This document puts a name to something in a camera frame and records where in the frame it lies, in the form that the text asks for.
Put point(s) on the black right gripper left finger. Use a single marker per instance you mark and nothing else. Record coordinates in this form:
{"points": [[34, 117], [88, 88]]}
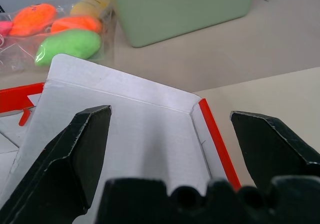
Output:
{"points": [[62, 159]]}

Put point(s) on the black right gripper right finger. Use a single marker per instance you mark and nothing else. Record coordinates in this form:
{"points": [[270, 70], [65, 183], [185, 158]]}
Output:
{"points": [[270, 149]]}

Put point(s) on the orange lidded box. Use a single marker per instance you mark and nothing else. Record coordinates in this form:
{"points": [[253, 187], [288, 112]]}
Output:
{"points": [[150, 134]]}

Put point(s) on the cream board sheet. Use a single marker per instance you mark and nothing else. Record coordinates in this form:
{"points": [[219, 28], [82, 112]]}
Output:
{"points": [[275, 94]]}

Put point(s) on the beige tablecloth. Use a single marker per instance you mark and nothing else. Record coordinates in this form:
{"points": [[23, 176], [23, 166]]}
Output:
{"points": [[237, 47]]}

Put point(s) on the green plush toy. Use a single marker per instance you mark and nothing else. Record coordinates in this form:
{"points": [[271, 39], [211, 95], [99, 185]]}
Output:
{"points": [[67, 47]]}

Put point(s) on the clear plastic bag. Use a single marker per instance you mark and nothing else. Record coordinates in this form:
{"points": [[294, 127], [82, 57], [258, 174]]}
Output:
{"points": [[15, 54]]}

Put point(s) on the orange round plush toy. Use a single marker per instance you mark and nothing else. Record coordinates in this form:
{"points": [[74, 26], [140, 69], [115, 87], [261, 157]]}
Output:
{"points": [[75, 24]]}

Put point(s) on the orange fish plush toy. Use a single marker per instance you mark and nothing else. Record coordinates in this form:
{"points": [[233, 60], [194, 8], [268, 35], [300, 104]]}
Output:
{"points": [[32, 19]]}

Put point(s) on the pink plush toy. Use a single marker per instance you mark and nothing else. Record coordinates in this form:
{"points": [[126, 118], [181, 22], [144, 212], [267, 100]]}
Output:
{"points": [[4, 27]]}

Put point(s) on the yellow striped plush toy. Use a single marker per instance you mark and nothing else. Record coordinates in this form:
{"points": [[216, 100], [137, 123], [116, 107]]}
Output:
{"points": [[91, 3]]}

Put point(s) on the pale green plastic bin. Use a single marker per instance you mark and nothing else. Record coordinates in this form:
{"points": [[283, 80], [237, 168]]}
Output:
{"points": [[180, 12]]}

